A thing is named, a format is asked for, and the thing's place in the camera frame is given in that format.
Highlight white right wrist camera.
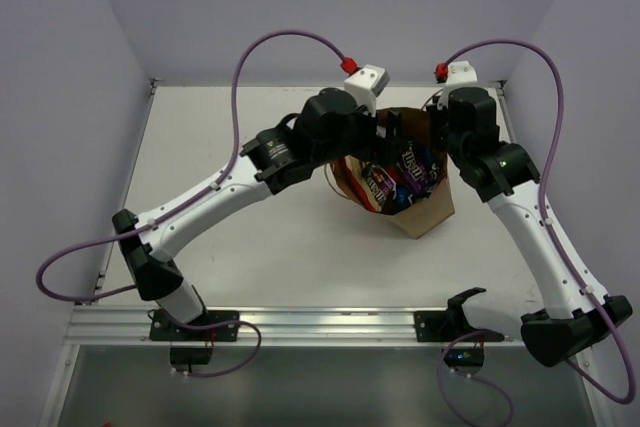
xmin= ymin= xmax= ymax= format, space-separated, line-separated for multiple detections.
xmin=434 ymin=61 xmax=478 ymax=99

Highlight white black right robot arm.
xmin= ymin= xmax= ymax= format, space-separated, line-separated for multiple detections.
xmin=428 ymin=87 xmax=633 ymax=367

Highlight brown m&m's packet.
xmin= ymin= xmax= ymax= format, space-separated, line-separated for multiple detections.
xmin=361 ymin=163 xmax=397 ymax=214
xmin=396 ymin=141 xmax=439 ymax=198

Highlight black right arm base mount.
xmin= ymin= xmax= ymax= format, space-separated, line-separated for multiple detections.
xmin=413 ymin=287 xmax=505 ymax=374

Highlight blue snack packet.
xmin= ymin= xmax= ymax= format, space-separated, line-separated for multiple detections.
xmin=393 ymin=184 xmax=424 ymax=213

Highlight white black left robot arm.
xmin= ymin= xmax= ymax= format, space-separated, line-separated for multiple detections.
xmin=112 ymin=88 xmax=407 ymax=340

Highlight aluminium front rail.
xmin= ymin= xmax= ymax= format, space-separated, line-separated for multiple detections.
xmin=63 ymin=305 xmax=531 ymax=347

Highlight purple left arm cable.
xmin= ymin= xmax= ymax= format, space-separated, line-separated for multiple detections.
xmin=35 ymin=29 xmax=359 ymax=304

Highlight brown paper bag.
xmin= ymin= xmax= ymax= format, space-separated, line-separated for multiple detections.
xmin=324 ymin=107 xmax=455 ymax=239

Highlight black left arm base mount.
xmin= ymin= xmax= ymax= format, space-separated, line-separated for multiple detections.
xmin=148 ymin=309 xmax=240 ymax=371

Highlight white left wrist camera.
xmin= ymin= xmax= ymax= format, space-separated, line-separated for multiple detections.
xmin=343 ymin=64 xmax=389 ymax=116

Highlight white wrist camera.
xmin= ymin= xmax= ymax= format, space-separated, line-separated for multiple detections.
xmin=434 ymin=61 xmax=478 ymax=99
xmin=343 ymin=64 xmax=389 ymax=116

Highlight brown M&M's packet front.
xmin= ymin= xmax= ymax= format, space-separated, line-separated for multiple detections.
xmin=361 ymin=163 xmax=397 ymax=214

